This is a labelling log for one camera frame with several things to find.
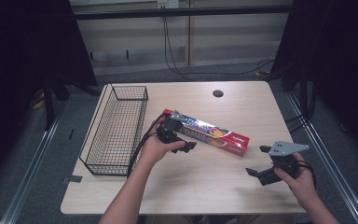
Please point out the dark round table grommet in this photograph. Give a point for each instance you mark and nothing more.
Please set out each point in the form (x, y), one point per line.
(218, 93)

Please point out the person's left hand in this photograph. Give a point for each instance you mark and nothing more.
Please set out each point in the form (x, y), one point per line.
(152, 147)

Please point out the grey tape piece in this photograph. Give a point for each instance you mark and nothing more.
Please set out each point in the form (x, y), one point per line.
(73, 179)

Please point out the metal floor rail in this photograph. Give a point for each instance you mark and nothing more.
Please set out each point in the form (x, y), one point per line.
(28, 180)
(338, 183)

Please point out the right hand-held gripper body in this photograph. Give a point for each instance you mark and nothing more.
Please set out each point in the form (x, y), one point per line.
(284, 148)

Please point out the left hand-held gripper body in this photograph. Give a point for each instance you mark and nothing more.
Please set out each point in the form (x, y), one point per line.
(170, 128)

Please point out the person's right hand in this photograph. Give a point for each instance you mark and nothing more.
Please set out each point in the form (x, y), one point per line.
(303, 183)

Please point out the white wall outlet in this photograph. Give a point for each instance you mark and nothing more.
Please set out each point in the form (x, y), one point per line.
(167, 3)

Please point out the black horizontal bar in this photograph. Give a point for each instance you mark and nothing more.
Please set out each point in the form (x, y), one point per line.
(167, 12)

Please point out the black curtain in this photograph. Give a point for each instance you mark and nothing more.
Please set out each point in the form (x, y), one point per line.
(15, 62)
(341, 62)

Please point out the red plastic wrap box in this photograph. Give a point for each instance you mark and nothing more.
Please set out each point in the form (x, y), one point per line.
(230, 140)

